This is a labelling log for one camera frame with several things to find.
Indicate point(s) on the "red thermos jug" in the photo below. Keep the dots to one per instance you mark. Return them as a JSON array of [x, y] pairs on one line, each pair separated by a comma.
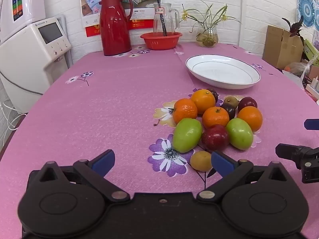
[[114, 27]]

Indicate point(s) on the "green box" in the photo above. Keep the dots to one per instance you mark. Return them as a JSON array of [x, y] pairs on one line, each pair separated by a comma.
[[311, 51]]

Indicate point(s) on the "glass vase with plant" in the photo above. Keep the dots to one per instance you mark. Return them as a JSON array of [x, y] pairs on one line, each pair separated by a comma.
[[206, 36]]

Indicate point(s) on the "black stirring stick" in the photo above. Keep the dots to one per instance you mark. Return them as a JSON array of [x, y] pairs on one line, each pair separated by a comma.
[[162, 22]]

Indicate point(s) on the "small yellow citrus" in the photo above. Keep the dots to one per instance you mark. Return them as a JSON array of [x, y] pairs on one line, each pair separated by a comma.
[[200, 161]]

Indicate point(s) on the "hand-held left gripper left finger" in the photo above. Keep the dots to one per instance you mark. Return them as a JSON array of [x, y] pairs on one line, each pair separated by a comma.
[[103, 162]]

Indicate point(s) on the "pink floral tablecloth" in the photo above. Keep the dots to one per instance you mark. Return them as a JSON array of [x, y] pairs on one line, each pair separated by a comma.
[[99, 104]]

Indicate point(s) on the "mandarin with green stem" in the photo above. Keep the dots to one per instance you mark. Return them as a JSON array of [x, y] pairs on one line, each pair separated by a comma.
[[215, 117], [185, 112]]

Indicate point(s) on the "cardboard box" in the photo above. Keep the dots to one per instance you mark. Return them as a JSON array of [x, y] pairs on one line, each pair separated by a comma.
[[280, 47]]

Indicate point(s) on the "medium blue wall plate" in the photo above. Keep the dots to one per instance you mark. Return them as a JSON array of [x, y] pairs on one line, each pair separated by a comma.
[[317, 17]]

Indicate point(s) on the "white water dispenser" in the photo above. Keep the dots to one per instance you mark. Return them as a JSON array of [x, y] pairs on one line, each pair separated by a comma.
[[25, 0]]

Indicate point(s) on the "clear glass pitcher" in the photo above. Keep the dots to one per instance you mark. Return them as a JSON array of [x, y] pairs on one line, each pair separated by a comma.
[[169, 17]]

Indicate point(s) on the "smooth orange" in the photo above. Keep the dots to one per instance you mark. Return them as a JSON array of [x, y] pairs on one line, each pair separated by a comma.
[[250, 118], [203, 100]]

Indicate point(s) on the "green mango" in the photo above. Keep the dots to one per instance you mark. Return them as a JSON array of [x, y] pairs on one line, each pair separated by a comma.
[[187, 135], [239, 133]]

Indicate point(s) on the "white power strip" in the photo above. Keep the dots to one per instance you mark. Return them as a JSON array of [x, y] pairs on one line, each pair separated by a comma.
[[313, 87]]

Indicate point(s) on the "brown kiwi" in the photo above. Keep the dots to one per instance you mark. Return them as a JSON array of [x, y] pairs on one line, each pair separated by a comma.
[[230, 101]]

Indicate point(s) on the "large blue wall plate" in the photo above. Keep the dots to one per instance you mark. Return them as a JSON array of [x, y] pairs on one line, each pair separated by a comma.
[[306, 9]]

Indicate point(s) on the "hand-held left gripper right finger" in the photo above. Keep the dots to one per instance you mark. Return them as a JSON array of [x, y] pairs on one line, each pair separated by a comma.
[[221, 163]]

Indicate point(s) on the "red plastic basin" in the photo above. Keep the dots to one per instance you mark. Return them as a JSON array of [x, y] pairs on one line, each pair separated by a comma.
[[160, 41]]

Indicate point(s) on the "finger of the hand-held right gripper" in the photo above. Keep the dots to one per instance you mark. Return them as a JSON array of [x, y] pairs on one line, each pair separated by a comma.
[[312, 124], [290, 151]]

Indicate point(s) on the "purple leaf plant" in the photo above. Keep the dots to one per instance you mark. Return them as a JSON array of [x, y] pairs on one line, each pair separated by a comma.
[[295, 27]]

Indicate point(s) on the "clear plastic bag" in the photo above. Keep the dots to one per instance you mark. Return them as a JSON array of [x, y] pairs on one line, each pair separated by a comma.
[[297, 69]]

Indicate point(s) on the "white machine with screen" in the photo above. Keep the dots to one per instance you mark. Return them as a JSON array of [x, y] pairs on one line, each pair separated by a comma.
[[27, 62]]

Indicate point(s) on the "dark red plum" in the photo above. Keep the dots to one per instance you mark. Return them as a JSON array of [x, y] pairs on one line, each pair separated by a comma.
[[247, 102]]

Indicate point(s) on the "white oval plate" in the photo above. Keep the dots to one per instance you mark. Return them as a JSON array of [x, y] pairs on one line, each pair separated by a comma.
[[223, 71]]

